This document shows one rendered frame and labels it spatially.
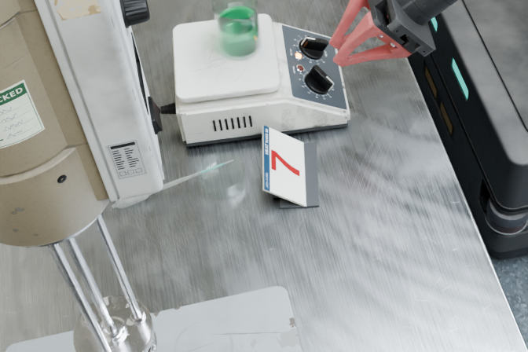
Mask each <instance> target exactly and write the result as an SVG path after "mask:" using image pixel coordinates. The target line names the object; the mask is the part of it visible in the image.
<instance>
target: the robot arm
mask: <svg viewBox="0 0 528 352"><path fill-rule="evenodd" d="M457 1H458V0H350V1H349V3H348V6H347V8H346V11H345V13H344V14H343V18H342V20H341V21H340V22H339V25H338V27H337V28H336V30H335V32H334V34H333V36H332V37H331V39H330V41H329V44H330V45H331V46H333V47H334V48H336V49H337V50H338V49H340V50H339V51H338V53H337V54H336V55H335V57H334V58H333V62H334V63H336V64H337V65H339V66H340V67H344V66H348V65H352V64H358V63H361V62H365V61H374V60H383V59H393V58H402V57H408V56H410V55H411V54H413V53H415V52H416V51H417V52H418V53H420V54H421V55H423V56H424V57H425V56H427V55H428V54H430V53H431V52H433V51H434V50H436V48H435V43H434V40H433V38H432V35H431V30H430V28H429V25H428V21H429V20H431V19H432V18H434V17H435V16H437V15H438V14H439V13H441V12H442V11H443V10H445V9H447V8H448V7H450V6H451V5H452V4H453V3H455V2H457ZM362 7H366V8H367V9H369V10H370V11H369V12H368V13H366V15H365V16H364V17H363V19H362V20H361V22H360V23H359V24H358V26H357V27H356V28H355V29H354V31H353V32H352V33H350V34H348V35H346V36H344V35H345V33H346V32H347V30H348V28H349V27H350V25H351V24H352V22H353V21H354V19H355V17H356V16H357V14H358V13H359V11H360V10H361V8H362ZM373 37H377V38H378V39H380V40H381V41H383V42H384V43H386V44H385V45H382V46H378V47H375V48H372V49H368V50H366V51H363V52H360V53H356V54H353V55H350V54H351V53H352V52H353V51H354V49H356V48H357V47H358V46H359V45H361V44H362V43H363V42H364V41H365V40H367V39H368V38H373ZM349 55H350V56H349Z"/></svg>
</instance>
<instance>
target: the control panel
mask: <svg viewBox="0 0 528 352"><path fill-rule="evenodd" d="M282 31H283V37H284V47H285V52H286V57H287V62H288V72H289V77H290V83H291V92H292V95H293V97H297V98H300V99H303V100H307V101H312V102H316V103H319V104H323V105H329V106H332V107H336V108H341V109H346V110H347V104H346V100H345V96H344V92H343V84H342V80H341V76H340V72H339V65H337V64H336V63H334V62H333V58H334V57H335V55H336V49H335V48H334V47H333V46H331V45H330V44H329V41H330V38H327V37H324V36H321V35H316V34H313V33H310V32H307V31H302V30H299V29H296V28H293V27H288V26H284V25H282ZM306 36H310V37H315V38H319V39H326V40H328V45H327V47H326V48H325V50H324V54H323V56H322V58H320V59H318V60H314V59H311V58H309V57H307V56H306V55H305V54H303V52H302V51H301V49H300V48H299V43H300V42H301V40H302V39H304V38H305V37H306ZM297 53H300V54H301V55H302V57H301V58H298V57H297V56H296V54H297ZM299 65H302V66H303V71H300V70H299V69H298V66H299ZM314 65H317V66H319V67H320V68H321V69H322V70H323V71H324V72H325V73H326V74H327V75H328V76H329V77H330V78H331V79H332V80H333V81H334V85H333V87H332V88H331V89H330V90H329V91H328V92H327V93H326V94H318V93H314V92H313V91H312V90H311V89H310V88H309V87H308V86H307V85H306V82H305V78H306V75H307V74H308V73H309V71H310V70H311V68H312V67H313V66H314Z"/></svg>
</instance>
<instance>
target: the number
mask: <svg viewBox="0 0 528 352"><path fill-rule="evenodd" d="M269 172H270V189H271V190H273V191H275V192H278V193H281V194H283V195H285V196H289V197H291V198H293V199H295V200H298V201H301V202H302V201H303V199H302V179H301V159H300V142H298V141H295V140H293V139H291V138H289V137H286V136H284V135H282V134H279V133H277V132H275V131H273V130H269Z"/></svg>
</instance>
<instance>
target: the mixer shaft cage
mask: <svg viewBox="0 0 528 352"><path fill-rule="evenodd" d="M94 223H95V226H96V227H97V231H98V232H99V235H100V237H101V240H102V242H103V245H104V248H105V250H106V251H107V254H108V257H109V259H110V261H111V264H112V266H113V269H114V270H115V274H116V276H117V278H118V280H119V283H120V285H121V288H122V290H123V293H124V295H112V296H108V297H105V298H103V297H102V295H101V293H100V291H99V288H98V286H97V284H96V282H95V280H94V277H93V275H92V273H91V272H90V268H89V266H88V265H87V263H86V260H85V258H84V256H83V253H82V252H81V249H80V247H79V245H78V243H77V241H76V238H75V237H72V238H71V239H69V240H66V241H65V244H66V246H67V248H68V251H69V253H70V255H71V257H72V259H73V261H74V263H75V265H76V267H77V269H78V271H79V274H80V276H81V278H82V280H83V282H84V284H85V285H86V288H87V290H88V292H89V294H90V297H91V299H92V300H93V303H92V304H91V305H90V304H89V303H88V301H87V299H86V296H85V295H84V293H83V290H82V289H81V287H80V285H79V282H78V281H77V279H76V277H75V274H74V273H73V270H72V268H71V266H70V264H69V262H68V260H67V258H66V256H65V254H64V252H63V250H62V248H61V246H60V244H54V245H51V246H47V247H48V249H49V252H50V254H51V255H52V257H53V260H54V262H55V263H56V264H57V267H58V269H59V270H60V273H61V275H62V277H63V278H64V281H65V283H66V285H67V286H68V289H69V291H70V292H71V294H72V296H73V298H74V300H75V302H76V304H77V306H78V308H79V310H80V312H81V315H80V316H79V318H78V320H77V321H76V323H75V327H74V331H73V344H74V348H75V351H76V352H156V351H157V338H156V333H155V331H154V324H153V321H152V317H151V315H150V313H149V311H148V310H147V308H146V307H145V306H144V305H143V304H142V303H141V302H139V301H138V300H136V299H135V297H134V293H133V291H132V289H131V286H130V283H129V281H128V279H127V275H126V274H125V271H124V269H123V266H122V264H121V262H120V260H119V256H118V254H117V252H116V249H115V246H114V244H113V242H112V238H111V237H110V234H109V232H108V229H107V226H106V225H105V221H104V219H103V217H102V214H101V215H100V216H99V217H98V219H97V220H96V221H95V222H94Z"/></svg>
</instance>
